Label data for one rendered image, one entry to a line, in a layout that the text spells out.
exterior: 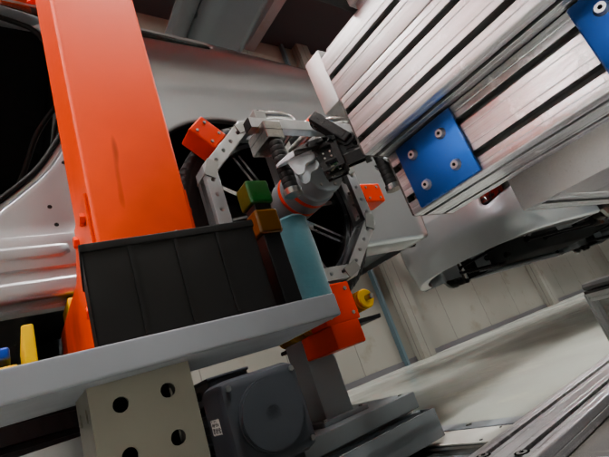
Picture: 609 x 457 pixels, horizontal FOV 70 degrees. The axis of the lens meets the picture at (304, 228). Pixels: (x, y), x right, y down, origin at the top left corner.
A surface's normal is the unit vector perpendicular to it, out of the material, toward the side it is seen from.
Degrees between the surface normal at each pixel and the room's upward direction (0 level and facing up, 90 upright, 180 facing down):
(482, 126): 90
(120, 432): 90
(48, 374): 90
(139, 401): 90
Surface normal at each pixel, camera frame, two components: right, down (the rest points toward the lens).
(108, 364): 0.50, -0.44
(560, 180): -0.78, 0.07
